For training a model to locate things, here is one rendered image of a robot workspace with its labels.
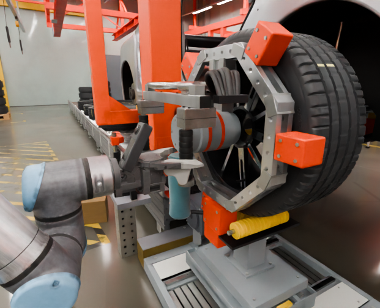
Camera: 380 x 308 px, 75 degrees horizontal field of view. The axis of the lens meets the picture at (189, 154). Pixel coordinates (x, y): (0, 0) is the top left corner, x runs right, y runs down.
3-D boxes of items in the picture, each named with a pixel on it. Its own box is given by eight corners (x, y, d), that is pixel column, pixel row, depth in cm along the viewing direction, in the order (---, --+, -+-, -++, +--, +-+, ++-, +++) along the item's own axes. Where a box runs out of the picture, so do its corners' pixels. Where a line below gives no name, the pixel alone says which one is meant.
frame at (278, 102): (281, 232, 75) (304, 33, 60) (265, 238, 72) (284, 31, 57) (193, 175, 121) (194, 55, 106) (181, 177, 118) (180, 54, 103)
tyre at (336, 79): (369, 226, 77) (369, -3, 69) (320, 249, 66) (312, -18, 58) (235, 187, 135) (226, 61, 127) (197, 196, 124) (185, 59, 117)
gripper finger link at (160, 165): (183, 165, 60) (148, 164, 61) (183, 158, 59) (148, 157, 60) (180, 172, 55) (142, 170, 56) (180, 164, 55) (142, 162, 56)
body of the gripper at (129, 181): (156, 179, 66) (109, 189, 61) (155, 148, 64) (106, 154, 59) (167, 190, 60) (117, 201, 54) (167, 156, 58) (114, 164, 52)
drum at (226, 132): (242, 151, 86) (244, 110, 83) (187, 160, 77) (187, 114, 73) (218, 143, 98) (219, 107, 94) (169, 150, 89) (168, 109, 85)
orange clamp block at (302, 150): (292, 155, 69) (322, 164, 61) (271, 159, 65) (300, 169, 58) (295, 130, 67) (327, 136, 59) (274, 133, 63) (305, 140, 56)
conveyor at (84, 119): (136, 135, 494) (135, 116, 484) (90, 140, 455) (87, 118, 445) (90, 107, 1072) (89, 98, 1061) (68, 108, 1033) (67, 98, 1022)
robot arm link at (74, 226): (35, 283, 49) (23, 228, 45) (46, 247, 59) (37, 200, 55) (87, 272, 52) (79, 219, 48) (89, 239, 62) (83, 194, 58)
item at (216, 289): (314, 307, 107) (317, 289, 104) (248, 348, 90) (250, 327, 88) (239, 244, 149) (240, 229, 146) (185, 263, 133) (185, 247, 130)
